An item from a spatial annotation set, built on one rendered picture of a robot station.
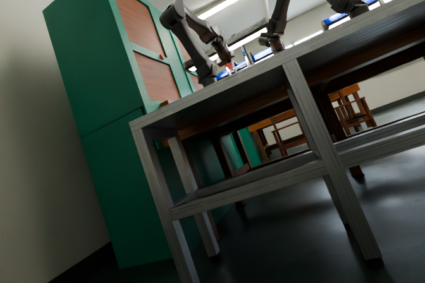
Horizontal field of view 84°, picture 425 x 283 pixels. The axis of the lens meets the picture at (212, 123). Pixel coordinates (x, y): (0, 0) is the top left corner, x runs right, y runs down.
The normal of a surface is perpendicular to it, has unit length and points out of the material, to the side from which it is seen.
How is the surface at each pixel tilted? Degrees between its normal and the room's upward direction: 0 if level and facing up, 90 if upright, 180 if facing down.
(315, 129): 90
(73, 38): 90
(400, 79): 90
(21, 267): 90
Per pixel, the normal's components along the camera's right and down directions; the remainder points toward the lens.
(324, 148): -0.29, -0.01
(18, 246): 0.89, -0.36
